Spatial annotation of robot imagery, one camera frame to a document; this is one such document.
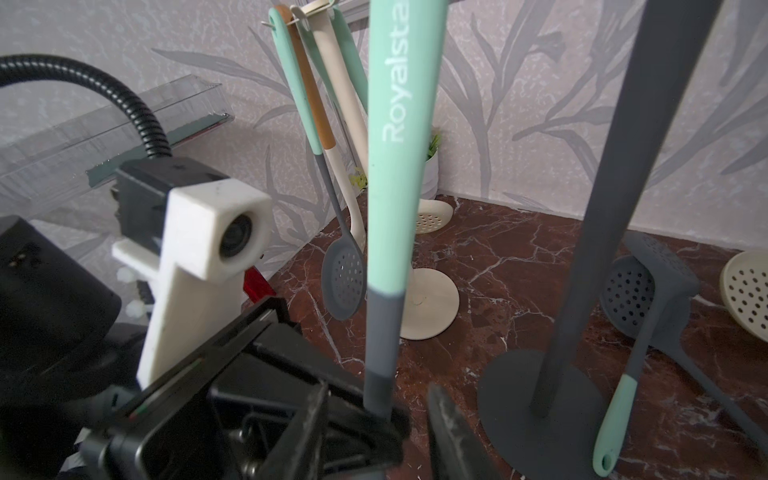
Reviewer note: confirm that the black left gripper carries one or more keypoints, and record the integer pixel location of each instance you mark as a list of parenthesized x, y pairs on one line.
[(221, 411)]

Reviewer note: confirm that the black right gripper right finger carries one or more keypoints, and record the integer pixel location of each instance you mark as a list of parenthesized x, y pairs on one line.
[(455, 451)]

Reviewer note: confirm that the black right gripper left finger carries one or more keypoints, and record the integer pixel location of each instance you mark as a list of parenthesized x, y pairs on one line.
[(298, 453)]

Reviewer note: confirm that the cream skimmer wooden handle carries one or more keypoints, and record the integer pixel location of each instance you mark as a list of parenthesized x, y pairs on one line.
[(312, 111)]

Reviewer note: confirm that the grey slotted spatula mint handle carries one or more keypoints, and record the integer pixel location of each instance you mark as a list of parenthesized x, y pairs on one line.
[(638, 298)]

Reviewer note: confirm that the large grey skimmer mint handle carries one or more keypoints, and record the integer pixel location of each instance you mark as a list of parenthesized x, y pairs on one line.
[(405, 53)]

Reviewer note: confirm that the small grey skimmer mint handle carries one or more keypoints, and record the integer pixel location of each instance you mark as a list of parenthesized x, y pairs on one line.
[(328, 38)]

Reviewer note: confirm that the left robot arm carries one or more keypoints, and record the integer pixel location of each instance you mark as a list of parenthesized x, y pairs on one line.
[(132, 357)]

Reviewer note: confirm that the dark grey utensil rack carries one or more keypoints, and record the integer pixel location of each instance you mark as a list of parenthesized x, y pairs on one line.
[(540, 413)]

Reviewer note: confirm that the red spray bottle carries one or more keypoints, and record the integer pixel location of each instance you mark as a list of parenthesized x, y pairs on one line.
[(255, 286)]

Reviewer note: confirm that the white pot with flowers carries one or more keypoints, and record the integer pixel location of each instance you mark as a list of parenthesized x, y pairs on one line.
[(430, 176)]

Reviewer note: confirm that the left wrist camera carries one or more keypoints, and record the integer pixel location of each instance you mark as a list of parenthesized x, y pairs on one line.
[(190, 232)]

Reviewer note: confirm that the grey skimmer all grey handle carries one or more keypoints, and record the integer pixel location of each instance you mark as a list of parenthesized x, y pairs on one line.
[(667, 339)]

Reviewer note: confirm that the clear plastic wall tray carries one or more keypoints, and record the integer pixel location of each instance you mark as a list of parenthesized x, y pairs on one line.
[(47, 169)]

